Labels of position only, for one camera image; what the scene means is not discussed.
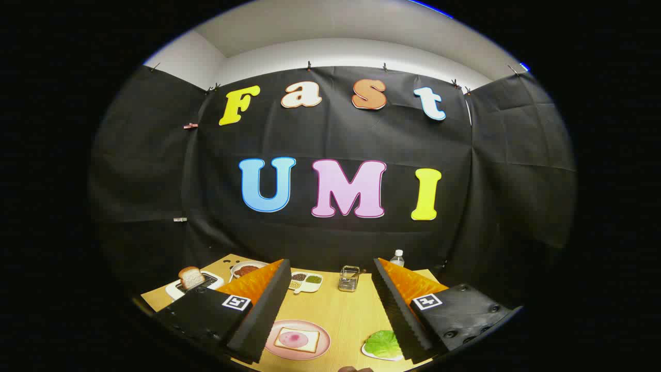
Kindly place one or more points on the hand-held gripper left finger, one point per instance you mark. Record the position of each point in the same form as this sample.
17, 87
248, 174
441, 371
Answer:
263, 315

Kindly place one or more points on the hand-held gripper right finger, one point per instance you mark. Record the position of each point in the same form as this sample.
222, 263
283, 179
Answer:
400, 315

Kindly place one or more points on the green lettuce leaf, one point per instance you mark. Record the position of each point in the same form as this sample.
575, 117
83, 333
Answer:
383, 343

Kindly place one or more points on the toasted bread slice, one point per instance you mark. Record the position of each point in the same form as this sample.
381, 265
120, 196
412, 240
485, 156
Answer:
191, 278

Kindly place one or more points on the white bread slice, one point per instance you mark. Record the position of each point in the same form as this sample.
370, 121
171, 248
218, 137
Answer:
281, 342

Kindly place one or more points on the pink ham slice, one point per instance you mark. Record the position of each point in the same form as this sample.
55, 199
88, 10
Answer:
296, 339

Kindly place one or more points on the brown meat piece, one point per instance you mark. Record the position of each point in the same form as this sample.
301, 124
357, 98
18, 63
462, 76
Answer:
246, 270

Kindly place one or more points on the white square plate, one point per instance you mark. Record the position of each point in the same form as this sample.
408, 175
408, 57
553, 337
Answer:
373, 355

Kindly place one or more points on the pink round plate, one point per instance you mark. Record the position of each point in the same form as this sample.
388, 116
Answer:
297, 355

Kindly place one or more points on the white divided bean dish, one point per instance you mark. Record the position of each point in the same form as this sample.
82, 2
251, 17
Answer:
305, 281

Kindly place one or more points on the green label plastic bottle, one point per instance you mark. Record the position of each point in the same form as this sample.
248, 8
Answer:
397, 259

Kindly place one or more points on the white round meat plate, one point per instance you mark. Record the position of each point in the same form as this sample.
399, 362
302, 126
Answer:
237, 264

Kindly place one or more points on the white toaster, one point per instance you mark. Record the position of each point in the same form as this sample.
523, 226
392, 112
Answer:
173, 292

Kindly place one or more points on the black backdrop cloth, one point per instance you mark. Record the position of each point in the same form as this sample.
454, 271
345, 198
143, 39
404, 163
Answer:
330, 134

